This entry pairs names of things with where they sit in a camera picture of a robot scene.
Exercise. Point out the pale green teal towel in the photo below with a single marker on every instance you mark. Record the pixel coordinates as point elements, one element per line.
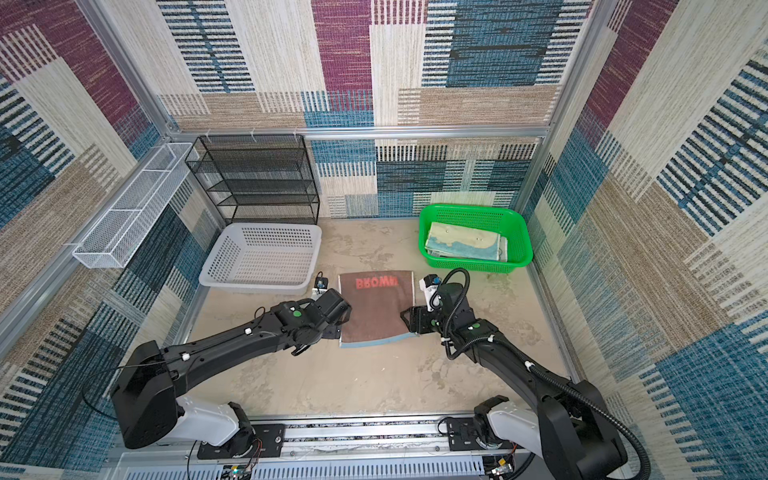
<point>451,241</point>

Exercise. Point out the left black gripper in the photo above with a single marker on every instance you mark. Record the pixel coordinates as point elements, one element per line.
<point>335,333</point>

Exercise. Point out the white wire mesh tray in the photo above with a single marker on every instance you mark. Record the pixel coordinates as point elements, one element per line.
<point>119,232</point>

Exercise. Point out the white plastic laundry basket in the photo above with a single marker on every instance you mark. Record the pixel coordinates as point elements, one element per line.
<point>274,258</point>

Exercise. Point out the green plastic basket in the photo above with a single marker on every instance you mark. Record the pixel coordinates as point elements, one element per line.
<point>510,224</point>

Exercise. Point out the black wire shelf rack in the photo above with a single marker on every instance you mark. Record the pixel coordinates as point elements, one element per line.
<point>257,178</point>

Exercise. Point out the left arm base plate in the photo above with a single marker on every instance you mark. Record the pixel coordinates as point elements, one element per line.
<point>257,441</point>

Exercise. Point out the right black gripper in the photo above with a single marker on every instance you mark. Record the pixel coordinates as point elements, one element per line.
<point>418,316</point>

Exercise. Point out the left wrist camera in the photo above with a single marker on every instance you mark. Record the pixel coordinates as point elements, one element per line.
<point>320,286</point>

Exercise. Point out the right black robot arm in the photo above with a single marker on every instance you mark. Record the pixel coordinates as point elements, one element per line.
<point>571,429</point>

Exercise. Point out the aluminium front rail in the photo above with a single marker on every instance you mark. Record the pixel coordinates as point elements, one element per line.
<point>387,446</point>

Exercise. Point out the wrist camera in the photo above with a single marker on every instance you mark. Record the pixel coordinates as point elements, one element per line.
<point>429,286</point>
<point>320,286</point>

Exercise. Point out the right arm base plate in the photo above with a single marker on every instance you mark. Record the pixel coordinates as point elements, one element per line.
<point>497,431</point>

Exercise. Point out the red pink towel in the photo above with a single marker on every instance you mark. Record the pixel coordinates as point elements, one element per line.
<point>377,298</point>

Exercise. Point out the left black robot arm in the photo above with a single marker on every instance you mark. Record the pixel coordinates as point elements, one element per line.
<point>151,395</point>

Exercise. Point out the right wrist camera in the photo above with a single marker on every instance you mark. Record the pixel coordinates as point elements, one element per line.
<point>429,286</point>

